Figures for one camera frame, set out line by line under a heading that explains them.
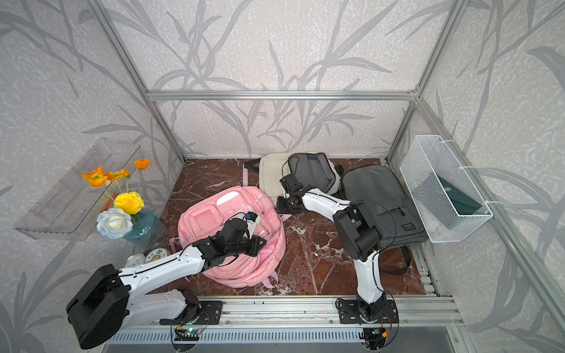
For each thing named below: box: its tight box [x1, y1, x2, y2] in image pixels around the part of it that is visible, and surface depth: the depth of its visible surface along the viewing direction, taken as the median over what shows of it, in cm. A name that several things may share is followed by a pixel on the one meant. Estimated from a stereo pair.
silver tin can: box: [125, 253, 146, 268], surface depth 82 cm
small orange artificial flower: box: [133, 158, 151, 170], surface depth 75 cm
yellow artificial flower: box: [113, 191, 145, 215], surface depth 68 cm
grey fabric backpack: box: [339, 164, 429, 248], surface depth 106 cm
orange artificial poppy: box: [80, 165, 109, 188], surface depth 59 cm
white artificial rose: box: [96, 207, 134, 240], surface depth 61 cm
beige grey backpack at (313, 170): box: [258, 152, 342, 205], surface depth 115 cm
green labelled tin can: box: [144, 247, 170, 263], surface depth 80 cm
